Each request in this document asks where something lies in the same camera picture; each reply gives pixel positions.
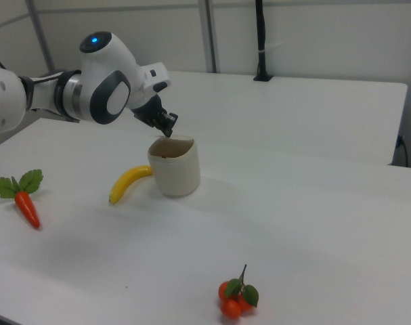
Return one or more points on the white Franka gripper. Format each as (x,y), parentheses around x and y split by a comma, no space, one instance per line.
(150,84)

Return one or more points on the white garbage bin with lid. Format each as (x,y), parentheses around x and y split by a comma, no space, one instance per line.
(178,171)

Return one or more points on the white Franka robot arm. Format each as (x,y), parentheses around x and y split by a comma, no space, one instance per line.
(100,84)

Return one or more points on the yellow toy banana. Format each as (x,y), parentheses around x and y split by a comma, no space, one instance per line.
(124,183)

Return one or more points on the orange toy carrot with leaves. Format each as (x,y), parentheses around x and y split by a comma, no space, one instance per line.
(27,206)

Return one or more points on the toy tangerine cluster with leaves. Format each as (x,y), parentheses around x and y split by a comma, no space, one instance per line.
(233,303)

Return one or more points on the grey partition post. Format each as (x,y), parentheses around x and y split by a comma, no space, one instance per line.
(41,34)
(210,34)

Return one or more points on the black camera pole with clamp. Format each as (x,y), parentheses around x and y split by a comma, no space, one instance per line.
(261,40)

